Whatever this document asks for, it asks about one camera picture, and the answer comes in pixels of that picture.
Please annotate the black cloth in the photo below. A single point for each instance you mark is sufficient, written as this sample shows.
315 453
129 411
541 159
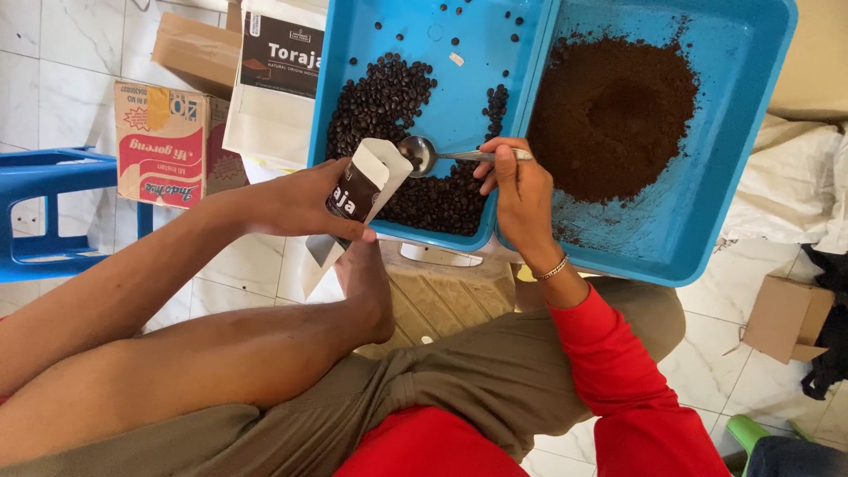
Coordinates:
831 331

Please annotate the small white paper scrap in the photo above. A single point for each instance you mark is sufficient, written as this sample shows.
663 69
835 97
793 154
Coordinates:
456 59

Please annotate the red long-sleeve shirt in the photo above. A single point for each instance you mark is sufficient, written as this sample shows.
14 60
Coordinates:
430 444

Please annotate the blue tray with beans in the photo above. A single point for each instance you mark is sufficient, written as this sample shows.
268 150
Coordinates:
457 99

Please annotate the blue tray with ground coffee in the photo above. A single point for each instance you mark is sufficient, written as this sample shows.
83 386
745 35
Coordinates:
729 99

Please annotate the white woven sack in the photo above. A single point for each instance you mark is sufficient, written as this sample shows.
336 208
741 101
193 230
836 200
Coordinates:
788 185

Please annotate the person's bare leg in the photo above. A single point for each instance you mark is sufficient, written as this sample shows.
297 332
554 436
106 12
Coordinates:
232 358

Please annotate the white base under trays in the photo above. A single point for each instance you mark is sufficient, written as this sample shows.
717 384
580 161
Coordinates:
437 256

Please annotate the olive shorts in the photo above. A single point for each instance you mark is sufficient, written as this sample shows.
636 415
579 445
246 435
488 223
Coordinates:
477 377

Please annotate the small open cardboard box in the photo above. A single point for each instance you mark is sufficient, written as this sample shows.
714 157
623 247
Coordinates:
785 318

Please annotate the beige plastic stool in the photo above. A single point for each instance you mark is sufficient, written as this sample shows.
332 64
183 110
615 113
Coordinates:
444 298

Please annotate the blue plastic stool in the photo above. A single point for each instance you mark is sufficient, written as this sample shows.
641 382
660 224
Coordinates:
46 175

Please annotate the metal spoon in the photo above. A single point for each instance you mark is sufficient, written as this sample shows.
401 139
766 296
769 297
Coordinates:
419 154

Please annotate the heap of ground coffee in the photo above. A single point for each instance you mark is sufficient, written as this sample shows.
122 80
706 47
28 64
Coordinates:
609 119

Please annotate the person's right hand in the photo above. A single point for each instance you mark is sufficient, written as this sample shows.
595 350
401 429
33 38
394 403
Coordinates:
523 205

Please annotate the dark blue fabric item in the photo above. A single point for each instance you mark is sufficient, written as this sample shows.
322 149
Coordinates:
795 458

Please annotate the red white noodle carton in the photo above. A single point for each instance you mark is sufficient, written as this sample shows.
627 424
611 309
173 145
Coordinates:
165 152

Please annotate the stack of white coffee pouches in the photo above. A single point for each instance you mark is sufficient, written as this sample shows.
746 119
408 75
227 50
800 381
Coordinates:
278 66

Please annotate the white brown-label coffee pouch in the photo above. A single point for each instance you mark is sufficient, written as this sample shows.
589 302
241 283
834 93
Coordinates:
361 192

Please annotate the green plastic object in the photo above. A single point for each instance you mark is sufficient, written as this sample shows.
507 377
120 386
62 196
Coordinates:
745 430

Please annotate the person's left hand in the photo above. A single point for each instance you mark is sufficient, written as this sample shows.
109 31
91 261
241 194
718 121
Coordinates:
285 202

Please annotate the person's right fingers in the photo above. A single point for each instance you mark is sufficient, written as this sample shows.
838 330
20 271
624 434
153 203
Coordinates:
507 151

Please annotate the pile of roasted coffee beans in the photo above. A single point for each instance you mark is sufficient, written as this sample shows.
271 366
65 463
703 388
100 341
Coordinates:
377 106

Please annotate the plain brown cardboard box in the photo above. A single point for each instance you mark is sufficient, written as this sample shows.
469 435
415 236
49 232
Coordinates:
195 50

